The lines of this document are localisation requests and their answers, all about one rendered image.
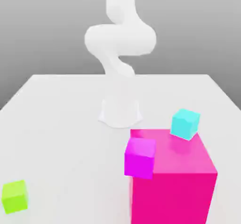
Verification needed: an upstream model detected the small magenta cube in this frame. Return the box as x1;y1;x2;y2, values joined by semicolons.
124;137;157;180

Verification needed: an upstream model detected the small cyan cube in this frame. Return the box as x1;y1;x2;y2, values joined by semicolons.
170;108;201;141

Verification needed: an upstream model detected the small lime green cube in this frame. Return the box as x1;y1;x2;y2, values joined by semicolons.
1;179;29;215

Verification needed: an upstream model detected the large pink box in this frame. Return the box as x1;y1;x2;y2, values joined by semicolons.
129;128;218;224

